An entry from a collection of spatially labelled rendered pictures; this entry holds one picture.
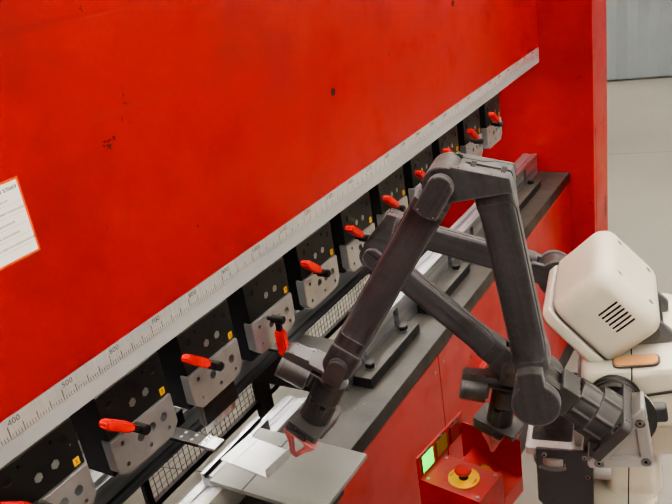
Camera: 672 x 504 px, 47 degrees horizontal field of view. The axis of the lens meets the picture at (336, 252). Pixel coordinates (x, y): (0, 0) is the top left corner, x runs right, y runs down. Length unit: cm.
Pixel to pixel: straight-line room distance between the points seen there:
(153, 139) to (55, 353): 38
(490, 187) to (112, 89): 60
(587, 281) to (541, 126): 206
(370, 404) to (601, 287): 80
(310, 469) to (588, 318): 61
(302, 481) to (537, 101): 219
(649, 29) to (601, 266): 749
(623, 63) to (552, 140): 551
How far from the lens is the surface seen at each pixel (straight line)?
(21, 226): 117
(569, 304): 135
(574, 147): 335
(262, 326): 160
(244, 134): 152
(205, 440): 171
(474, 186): 112
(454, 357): 230
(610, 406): 129
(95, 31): 126
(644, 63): 884
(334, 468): 156
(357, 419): 189
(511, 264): 118
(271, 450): 164
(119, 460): 137
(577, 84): 328
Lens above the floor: 197
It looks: 23 degrees down
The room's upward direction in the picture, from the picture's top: 9 degrees counter-clockwise
